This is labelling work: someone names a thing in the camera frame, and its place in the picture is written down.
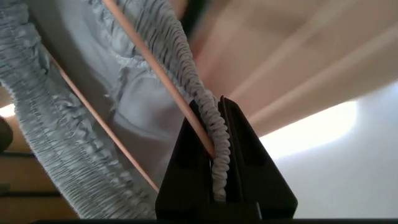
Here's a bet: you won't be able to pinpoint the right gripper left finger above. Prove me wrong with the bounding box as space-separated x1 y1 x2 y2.
154 99 219 219

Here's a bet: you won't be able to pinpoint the pale grey shorts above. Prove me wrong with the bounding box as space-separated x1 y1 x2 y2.
0 0 233 220

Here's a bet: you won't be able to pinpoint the pink clothes hanger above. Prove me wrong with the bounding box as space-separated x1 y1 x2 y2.
49 0 217 194

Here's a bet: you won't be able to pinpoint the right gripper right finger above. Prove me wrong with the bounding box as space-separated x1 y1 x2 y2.
218 95 299 219

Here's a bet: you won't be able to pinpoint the beige curtain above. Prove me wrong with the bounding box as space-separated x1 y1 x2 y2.
167 0 398 138

